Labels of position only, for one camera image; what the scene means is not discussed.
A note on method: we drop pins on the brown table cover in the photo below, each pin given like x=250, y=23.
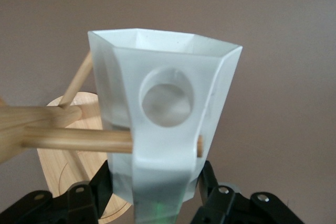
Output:
x=275, y=77

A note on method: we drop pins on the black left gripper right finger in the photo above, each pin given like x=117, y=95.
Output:
x=231, y=208

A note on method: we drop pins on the white faceted cup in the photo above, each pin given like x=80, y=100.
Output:
x=168, y=142

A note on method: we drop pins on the wooden cup rack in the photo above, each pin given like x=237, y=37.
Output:
x=65, y=140

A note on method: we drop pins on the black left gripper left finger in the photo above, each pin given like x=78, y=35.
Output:
x=78, y=203

